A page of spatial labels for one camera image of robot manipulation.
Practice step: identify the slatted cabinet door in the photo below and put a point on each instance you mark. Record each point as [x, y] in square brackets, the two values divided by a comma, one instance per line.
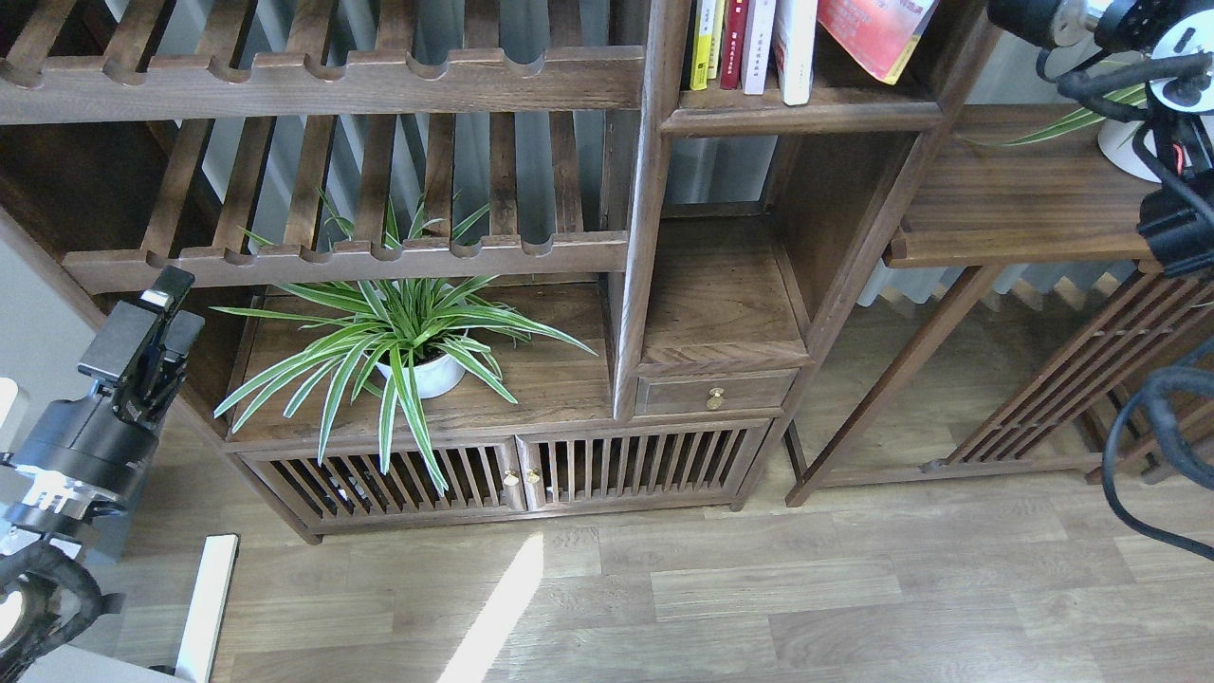
[661, 466]
[348, 490]

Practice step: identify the yellow upright book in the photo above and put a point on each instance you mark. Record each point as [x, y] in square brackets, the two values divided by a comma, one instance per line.
[702, 40]

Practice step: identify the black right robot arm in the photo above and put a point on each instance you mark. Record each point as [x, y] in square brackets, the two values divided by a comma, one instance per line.
[1152, 70]

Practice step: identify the large white book red stamp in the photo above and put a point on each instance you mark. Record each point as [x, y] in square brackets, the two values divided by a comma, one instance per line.
[795, 32]

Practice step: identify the right slatted cabinet door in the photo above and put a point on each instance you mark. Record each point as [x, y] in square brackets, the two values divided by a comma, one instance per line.
[661, 466]

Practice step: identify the spider plant white pot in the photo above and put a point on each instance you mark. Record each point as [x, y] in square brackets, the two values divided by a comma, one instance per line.
[376, 336]

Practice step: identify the dark wooden bookshelf cabinet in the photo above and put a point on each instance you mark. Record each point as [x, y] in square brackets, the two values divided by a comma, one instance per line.
[553, 145]

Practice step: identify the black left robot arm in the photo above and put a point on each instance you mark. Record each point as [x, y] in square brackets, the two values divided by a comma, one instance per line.
[49, 597]

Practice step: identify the cream thin upright book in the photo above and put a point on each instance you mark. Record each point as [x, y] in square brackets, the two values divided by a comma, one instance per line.
[716, 42]

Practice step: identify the wooden side table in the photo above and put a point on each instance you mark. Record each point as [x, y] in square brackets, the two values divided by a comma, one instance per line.
[983, 207]

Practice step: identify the left slatted cabinet door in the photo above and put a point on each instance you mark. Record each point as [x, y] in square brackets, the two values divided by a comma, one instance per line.
[348, 490]

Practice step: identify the red orange cover book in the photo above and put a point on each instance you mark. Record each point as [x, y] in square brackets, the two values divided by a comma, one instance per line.
[881, 36]

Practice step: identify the dark red upright book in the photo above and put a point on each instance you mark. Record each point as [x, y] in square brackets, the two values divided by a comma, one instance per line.
[733, 51]

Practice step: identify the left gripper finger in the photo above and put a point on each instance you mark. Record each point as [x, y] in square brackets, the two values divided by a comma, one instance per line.
[180, 336]
[166, 295]

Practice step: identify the pale lilac white book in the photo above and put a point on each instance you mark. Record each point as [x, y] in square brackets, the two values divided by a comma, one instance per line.
[758, 39]

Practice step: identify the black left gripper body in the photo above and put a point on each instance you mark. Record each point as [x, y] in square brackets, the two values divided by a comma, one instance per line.
[88, 456]

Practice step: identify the white table leg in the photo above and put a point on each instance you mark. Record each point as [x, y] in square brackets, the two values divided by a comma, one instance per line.
[198, 647]

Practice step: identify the potted plant white pot right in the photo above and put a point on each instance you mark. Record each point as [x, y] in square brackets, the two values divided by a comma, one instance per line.
[1115, 137]

